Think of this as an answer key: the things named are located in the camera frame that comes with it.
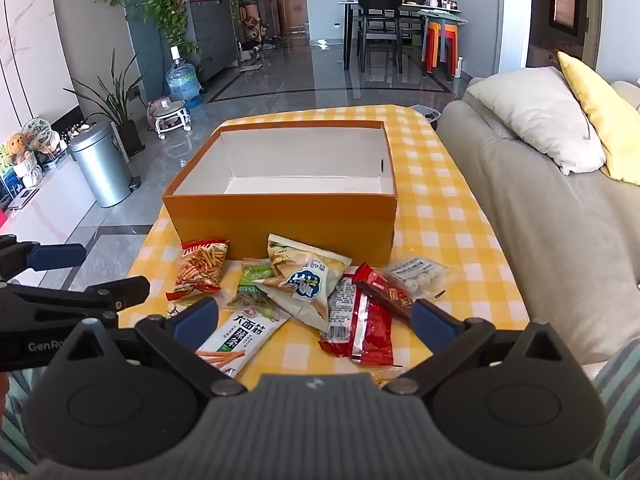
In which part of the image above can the narrow grey cabinet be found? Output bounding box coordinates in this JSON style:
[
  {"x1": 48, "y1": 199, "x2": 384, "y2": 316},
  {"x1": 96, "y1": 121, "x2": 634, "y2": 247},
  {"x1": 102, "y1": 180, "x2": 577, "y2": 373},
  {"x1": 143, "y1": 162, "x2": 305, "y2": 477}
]
[{"x1": 257, "y1": 0, "x2": 281, "y2": 36}]

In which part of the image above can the round paper fan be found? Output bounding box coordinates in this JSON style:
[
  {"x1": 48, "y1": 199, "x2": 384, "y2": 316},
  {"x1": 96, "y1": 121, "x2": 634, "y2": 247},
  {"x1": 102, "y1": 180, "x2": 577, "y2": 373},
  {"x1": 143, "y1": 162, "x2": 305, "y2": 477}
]
[{"x1": 22, "y1": 117, "x2": 61, "y2": 153}]

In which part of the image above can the silver pedal trash can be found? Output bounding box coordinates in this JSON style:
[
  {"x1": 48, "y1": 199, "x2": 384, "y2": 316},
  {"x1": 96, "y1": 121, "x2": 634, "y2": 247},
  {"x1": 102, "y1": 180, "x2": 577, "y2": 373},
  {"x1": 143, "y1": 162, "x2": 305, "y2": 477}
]
[{"x1": 67, "y1": 121, "x2": 135, "y2": 208}]

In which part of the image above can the small white rolling stool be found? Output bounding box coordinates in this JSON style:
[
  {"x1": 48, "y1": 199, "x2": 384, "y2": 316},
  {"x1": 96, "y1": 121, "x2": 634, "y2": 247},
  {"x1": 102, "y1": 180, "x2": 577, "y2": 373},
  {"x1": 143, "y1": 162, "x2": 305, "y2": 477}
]
[{"x1": 154, "y1": 99, "x2": 192, "y2": 141}]

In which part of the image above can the dark dining table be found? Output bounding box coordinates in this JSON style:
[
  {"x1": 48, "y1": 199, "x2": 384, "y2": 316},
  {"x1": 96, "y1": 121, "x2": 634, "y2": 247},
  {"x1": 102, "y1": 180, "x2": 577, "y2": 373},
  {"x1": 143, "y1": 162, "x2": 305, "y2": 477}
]
[{"x1": 337, "y1": 0, "x2": 426, "y2": 72}]

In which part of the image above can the orange plush toy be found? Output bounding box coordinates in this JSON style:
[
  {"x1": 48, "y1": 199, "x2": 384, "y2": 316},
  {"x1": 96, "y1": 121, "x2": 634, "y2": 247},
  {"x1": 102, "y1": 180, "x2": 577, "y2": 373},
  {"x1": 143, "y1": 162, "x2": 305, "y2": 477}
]
[{"x1": 2, "y1": 132, "x2": 31, "y2": 166}]

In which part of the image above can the large red snack packet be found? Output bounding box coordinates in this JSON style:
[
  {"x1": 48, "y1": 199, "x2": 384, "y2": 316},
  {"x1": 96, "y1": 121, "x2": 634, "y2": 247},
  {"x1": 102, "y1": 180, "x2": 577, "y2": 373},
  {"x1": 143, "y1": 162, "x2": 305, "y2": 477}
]
[{"x1": 318, "y1": 276, "x2": 396, "y2": 366}]

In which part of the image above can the orange cardboard box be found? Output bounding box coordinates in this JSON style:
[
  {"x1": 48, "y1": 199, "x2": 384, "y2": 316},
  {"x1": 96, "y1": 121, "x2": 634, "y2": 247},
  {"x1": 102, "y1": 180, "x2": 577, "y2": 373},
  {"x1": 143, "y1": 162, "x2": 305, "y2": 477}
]
[{"x1": 162, "y1": 120, "x2": 398, "y2": 267}]

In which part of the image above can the black dining chair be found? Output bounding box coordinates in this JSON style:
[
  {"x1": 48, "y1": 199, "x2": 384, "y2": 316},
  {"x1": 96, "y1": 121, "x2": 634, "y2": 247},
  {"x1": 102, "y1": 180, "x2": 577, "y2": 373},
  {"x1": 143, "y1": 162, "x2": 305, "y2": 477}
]
[{"x1": 356, "y1": 0, "x2": 406, "y2": 73}]

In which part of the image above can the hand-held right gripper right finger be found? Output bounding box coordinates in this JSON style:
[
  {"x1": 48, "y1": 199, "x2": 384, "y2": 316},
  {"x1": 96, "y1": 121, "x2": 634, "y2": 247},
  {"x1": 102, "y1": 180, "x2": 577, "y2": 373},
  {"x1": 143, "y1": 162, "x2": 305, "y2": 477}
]
[{"x1": 382, "y1": 299, "x2": 576, "y2": 396}]

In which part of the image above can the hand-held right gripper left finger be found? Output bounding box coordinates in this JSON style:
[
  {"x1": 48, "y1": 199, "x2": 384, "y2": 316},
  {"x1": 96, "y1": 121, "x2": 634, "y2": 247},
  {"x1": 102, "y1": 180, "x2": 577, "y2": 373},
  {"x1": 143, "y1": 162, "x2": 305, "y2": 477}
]
[{"x1": 47, "y1": 297, "x2": 248, "y2": 397}]

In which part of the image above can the orange plastic stool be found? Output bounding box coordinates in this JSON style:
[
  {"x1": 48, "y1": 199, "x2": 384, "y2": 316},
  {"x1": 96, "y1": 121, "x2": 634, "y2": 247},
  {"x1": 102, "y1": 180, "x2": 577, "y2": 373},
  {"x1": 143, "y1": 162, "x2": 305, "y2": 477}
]
[{"x1": 422, "y1": 21, "x2": 458, "y2": 78}]

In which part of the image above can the yellow cushion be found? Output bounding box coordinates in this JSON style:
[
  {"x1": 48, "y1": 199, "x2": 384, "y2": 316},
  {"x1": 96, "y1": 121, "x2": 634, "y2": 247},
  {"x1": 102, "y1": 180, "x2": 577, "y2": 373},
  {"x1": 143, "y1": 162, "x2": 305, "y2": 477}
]
[{"x1": 556, "y1": 51, "x2": 640, "y2": 184}]

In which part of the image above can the grey drawer cabinet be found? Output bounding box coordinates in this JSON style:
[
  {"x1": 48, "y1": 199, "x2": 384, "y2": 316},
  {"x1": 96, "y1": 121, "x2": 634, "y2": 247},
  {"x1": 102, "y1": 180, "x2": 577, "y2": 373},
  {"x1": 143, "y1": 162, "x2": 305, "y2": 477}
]
[{"x1": 185, "y1": 0, "x2": 240, "y2": 81}]

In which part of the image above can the white tv console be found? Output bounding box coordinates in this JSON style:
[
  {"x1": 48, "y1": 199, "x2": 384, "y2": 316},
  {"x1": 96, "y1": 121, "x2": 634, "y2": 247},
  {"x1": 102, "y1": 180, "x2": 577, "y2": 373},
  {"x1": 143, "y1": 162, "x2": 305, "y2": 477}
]
[{"x1": 0, "y1": 157, "x2": 98, "y2": 256}]

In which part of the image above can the green snack packet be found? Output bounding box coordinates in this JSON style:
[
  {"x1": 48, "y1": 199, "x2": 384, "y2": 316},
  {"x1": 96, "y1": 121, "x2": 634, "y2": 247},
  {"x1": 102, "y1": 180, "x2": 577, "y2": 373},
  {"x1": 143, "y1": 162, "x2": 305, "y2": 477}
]
[{"x1": 227, "y1": 257, "x2": 293, "y2": 323}]

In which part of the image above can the white cushion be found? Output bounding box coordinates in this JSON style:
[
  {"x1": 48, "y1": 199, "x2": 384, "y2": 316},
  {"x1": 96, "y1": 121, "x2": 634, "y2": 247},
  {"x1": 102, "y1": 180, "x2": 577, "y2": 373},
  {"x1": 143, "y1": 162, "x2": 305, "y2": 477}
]
[{"x1": 464, "y1": 66, "x2": 608, "y2": 176}]

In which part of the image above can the dark red snack bar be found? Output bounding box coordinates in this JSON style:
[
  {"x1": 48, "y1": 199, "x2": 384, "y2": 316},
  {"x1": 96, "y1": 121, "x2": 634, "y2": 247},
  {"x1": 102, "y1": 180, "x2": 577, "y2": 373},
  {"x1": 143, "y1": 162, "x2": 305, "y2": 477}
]
[{"x1": 352, "y1": 262, "x2": 416, "y2": 321}]

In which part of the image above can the clear packet of white balls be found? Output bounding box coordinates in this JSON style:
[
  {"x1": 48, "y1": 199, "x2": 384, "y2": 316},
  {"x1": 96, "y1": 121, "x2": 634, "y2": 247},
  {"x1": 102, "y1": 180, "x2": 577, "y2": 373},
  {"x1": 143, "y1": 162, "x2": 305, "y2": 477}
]
[{"x1": 385, "y1": 256, "x2": 453, "y2": 301}]

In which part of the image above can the blue water jug with pump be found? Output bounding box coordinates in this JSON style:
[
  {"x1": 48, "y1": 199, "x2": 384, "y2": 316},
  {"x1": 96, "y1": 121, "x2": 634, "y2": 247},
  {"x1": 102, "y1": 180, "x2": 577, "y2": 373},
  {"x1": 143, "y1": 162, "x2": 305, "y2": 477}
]
[{"x1": 166, "y1": 46, "x2": 203, "y2": 109}]

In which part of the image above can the long-leaf plant in black pot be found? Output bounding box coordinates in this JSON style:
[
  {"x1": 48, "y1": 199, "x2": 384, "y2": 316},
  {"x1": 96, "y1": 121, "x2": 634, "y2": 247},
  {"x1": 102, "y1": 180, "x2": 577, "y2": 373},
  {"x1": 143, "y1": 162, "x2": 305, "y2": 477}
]
[{"x1": 64, "y1": 49, "x2": 146, "y2": 157}]

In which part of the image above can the bushy green leafy plant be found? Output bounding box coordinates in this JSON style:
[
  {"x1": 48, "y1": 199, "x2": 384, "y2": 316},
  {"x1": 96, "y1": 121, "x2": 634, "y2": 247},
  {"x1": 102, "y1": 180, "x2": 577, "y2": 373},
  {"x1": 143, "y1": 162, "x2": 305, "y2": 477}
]
[{"x1": 129, "y1": 0, "x2": 201, "y2": 56}]

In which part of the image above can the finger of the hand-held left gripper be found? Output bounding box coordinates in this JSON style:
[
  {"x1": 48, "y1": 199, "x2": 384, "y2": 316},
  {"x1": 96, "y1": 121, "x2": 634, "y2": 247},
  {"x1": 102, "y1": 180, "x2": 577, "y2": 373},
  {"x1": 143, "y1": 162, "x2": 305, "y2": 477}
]
[
  {"x1": 0, "y1": 234, "x2": 87, "y2": 283},
  {"x1": 0, "y1": 276, "x2": 151, "y2": 321}
]

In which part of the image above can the orange stick snack packet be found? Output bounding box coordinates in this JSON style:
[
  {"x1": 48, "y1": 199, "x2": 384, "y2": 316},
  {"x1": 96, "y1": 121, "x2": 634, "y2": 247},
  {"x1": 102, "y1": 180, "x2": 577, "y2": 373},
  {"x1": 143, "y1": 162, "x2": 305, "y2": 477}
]
[{"x1": 166, "y1": 239, "x2": 231, "y2": 302}]

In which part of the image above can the green glass table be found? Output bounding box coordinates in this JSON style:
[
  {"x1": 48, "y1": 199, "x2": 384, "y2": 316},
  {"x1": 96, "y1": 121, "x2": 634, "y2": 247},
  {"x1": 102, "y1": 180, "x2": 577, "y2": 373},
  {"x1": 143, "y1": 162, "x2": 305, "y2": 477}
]
[{"x1": 416, "y1": 8, "x2": 471, "y2": 81}]

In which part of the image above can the cream packet with blue label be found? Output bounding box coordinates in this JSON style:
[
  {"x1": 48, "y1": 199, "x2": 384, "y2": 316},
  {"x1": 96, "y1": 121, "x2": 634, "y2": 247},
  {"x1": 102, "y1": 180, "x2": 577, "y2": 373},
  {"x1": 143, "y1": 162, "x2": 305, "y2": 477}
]
[{"x1": 267, "y1": 233, "x2": 353, "y2": 333}]

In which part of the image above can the beige sofa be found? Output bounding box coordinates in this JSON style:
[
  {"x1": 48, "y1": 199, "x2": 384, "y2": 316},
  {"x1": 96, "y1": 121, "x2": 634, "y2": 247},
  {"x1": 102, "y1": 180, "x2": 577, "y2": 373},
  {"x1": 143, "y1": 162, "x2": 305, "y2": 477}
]
[{"x1": 436, "y1": 67, "x2": 640, "y2": 381}]

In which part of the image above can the person's striped clothing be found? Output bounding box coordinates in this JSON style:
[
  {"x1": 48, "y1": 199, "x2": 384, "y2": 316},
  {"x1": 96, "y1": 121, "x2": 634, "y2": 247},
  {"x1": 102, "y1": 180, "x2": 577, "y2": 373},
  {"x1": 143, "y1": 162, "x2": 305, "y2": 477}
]
[{"x1": 0, "y1": 335, "x2": 640, "y2": 480}]

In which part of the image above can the long white snack packet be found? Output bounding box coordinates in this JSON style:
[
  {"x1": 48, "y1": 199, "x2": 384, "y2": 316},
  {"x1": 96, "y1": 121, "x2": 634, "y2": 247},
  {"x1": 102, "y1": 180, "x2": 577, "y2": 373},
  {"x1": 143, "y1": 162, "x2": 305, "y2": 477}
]
[{"x1": 195, "y1": 307, "x2": 292, "y2": 378}]

